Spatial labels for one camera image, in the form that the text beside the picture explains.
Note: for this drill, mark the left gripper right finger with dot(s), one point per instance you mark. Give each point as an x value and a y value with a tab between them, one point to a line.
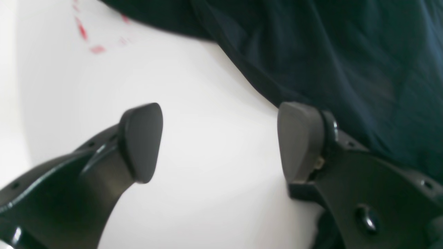
374	202

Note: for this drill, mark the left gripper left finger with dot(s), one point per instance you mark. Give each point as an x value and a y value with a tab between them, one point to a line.
65	203

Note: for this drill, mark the black T-shirt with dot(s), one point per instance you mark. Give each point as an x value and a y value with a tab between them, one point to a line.
377	65

